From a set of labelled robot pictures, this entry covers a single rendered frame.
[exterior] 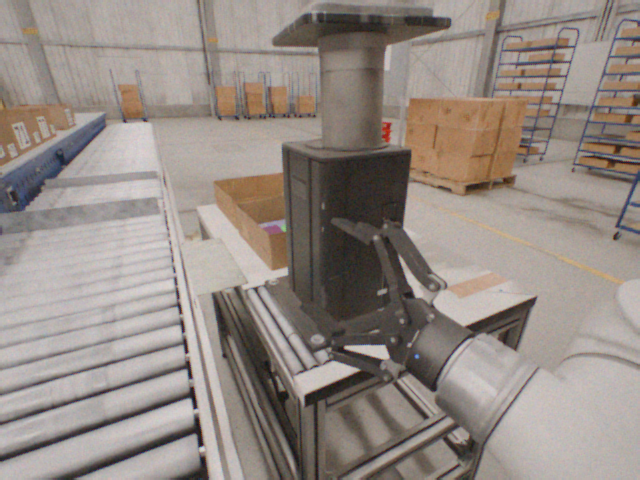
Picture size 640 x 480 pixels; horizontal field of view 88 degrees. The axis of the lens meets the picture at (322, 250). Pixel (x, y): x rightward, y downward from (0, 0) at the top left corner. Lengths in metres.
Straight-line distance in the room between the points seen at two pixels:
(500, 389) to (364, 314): 0.39
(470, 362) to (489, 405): 0.04
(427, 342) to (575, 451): 0.13
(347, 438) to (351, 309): 0.83
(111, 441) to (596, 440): 0.53
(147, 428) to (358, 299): 0.39
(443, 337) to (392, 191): 0.32
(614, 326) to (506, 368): 0.12
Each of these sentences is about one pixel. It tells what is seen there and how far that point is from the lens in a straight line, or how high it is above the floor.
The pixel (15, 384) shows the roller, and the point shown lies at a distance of 0.77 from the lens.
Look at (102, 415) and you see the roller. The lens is 0.63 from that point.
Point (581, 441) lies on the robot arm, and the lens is 0.33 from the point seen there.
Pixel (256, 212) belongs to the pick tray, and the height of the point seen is 0.81.
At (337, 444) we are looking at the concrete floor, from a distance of 1.41.
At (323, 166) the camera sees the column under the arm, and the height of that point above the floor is 1.06.
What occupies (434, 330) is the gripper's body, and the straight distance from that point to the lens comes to 0.36.
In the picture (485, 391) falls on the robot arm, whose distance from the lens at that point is 0.34.
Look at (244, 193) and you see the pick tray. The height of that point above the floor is 0.78.
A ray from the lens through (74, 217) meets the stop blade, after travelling 1.42.
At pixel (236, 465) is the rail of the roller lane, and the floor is 0.74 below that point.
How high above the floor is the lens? 1.17
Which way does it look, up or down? 26 degrees down
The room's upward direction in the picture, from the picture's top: straight up
